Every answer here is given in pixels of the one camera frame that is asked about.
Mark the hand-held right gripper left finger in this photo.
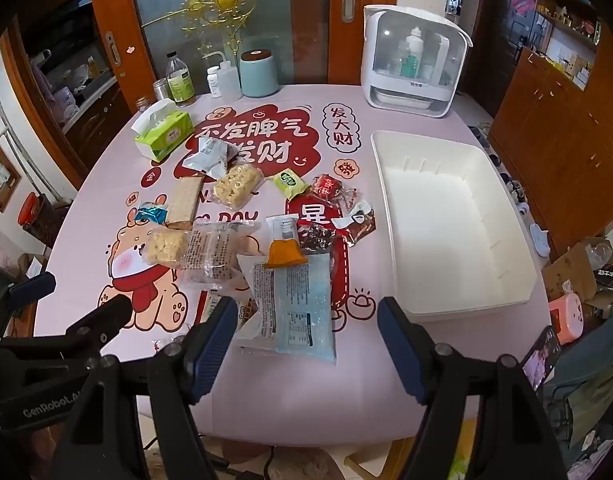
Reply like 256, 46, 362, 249
51, 296, 240, 480

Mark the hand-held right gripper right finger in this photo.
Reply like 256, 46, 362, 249
377, 297, 570, 480

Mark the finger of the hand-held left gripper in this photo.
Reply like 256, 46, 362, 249
0, 271, 57, 333
0, 294, 133, 361

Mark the white orange printed packet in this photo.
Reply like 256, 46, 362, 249
202, 287, 260, 348

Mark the blue face mask packet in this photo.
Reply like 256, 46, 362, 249
235, 252, 337, 367

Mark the yellow rice crispy packet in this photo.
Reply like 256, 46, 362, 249
145, 227, 192, 268

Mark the clear bread packet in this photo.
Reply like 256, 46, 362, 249
179, 220, 262, 291

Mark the small blue snack packet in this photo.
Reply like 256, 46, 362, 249
135, 201, 170, 226

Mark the orange sauce packet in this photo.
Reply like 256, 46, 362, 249
264, 214, 308, 271

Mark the brown white snack packet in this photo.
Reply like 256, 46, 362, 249
331, 200, 377, 247

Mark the white plastic bin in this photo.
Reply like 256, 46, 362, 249
371, 130, 538, 323

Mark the dark red snack packet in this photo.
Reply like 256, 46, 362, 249
296, 224, 340, 253

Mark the brown wafer packet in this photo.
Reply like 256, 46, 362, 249
165, 176, 204, 228

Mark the yellow puffed cracker packet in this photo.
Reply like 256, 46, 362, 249
209, 162, 265, 210

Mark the small green candy packet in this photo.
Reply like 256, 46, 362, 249
272, 169, 311, 200

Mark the grey white snack packet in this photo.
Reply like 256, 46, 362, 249
180, 137, 237, 180

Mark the brown wicker basket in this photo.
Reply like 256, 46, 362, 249
24, 195, 70, 248

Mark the red plastic basin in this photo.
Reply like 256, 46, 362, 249
17, 192, 42, 226

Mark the pink printed tablecloth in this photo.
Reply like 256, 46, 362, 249
34, 82, 552, 448

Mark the metal pole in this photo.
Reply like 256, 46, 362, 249
0, 99, 57, 201

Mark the smartphone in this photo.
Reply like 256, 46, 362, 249
521, 326, 562, 393

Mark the pink plastic stool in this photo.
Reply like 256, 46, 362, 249
549, 292, 585, 346

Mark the row of shoes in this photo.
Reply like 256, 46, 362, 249
469, 121, 551, 258

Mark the kitchen cabinet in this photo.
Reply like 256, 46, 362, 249
16, 0, 132, 161

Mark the cardboard box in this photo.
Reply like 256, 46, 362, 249
541, 237, 613, 311

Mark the grey green clothing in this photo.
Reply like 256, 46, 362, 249
541, 305, 613, 480

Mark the green tissue pack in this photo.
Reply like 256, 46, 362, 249
132, 99, 194, 163

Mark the glass bottle green label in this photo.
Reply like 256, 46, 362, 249
165, 51, 196, 107

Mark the white countertop storage cabinet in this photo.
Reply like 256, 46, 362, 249
361, 4, 473, 120

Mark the white squeeze bottle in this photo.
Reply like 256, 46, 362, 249
205, 51, 242, 102

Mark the teal canister brown lid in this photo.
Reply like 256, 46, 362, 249
239, 50, 280, 98

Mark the white bottle green label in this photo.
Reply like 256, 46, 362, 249
401, 26, 427, 81

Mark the dark entrance door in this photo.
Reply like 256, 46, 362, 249
474, 0, 542, 116

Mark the glass sliding door gold ornament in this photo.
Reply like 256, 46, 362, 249
85, 0, 401, 111

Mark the wooden picture frame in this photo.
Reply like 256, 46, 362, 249
0, 125, 22, 211

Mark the wooden wall cabinet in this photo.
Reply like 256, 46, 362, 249
489, 0, 613, 261

